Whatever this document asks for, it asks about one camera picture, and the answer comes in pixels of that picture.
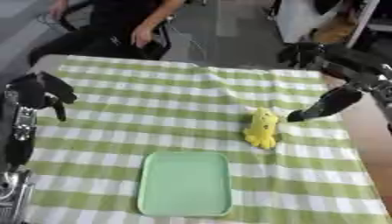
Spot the white cabinet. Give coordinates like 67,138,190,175
274,0,383,49

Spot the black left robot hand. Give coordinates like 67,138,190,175
6,71,79,123

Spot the yellow soft toy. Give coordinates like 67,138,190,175
241,107,282,151

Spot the person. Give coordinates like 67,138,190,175
25,0,189,67

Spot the green plastic tray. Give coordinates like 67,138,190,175
135,150,235,218

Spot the person's left hand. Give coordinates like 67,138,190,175
129,24,155,49

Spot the person's right hand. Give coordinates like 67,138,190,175
47,0,71,21

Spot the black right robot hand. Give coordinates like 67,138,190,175
276,41,386,123

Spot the brown bag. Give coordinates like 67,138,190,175
309,12,361,46

